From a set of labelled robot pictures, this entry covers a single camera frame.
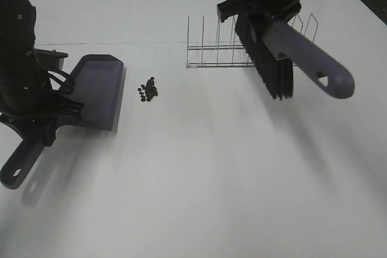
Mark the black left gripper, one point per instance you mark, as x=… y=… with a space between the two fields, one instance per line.
x=33 y=98

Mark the grey hand brush black bristles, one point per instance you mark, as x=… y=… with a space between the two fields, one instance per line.
x=280 y=48

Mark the grey plastic dustpan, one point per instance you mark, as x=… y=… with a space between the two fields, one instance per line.
x=98 y=84

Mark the pile of coffee beans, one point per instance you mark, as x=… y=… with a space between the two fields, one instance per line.
x=148 y=90

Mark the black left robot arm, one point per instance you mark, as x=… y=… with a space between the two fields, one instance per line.
x=18 y=18

